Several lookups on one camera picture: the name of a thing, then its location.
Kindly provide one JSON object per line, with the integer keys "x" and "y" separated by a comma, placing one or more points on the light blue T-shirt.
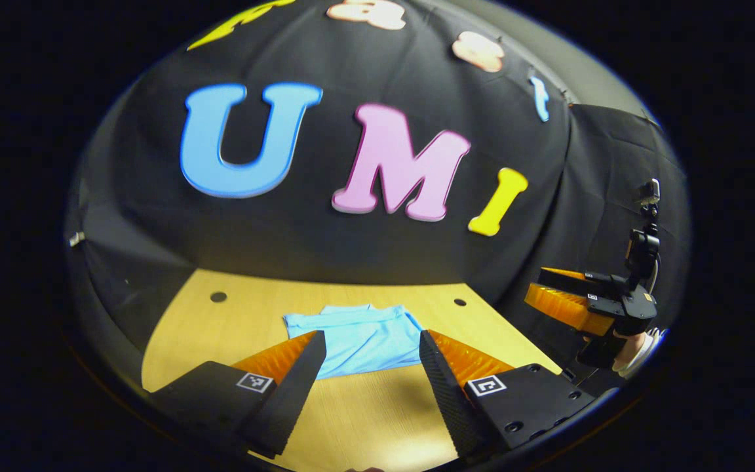
{"x": 364, "y": 334}

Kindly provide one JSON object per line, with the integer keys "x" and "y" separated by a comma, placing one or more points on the black backdrop cloth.
{"x": 325, "y": 229}

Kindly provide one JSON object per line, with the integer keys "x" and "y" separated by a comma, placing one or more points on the small white tag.
{"x": 76, "y": 239}

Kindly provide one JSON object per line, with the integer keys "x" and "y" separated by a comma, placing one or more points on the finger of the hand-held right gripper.
{"x": 564, "y": 305}
{"x": 571, "y": 278}

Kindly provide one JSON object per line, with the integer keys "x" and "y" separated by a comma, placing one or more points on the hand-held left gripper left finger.
{"x": 289, "y": 400}

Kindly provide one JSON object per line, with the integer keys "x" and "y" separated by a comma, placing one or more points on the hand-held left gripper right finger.
{"x": 449, "y": 400}

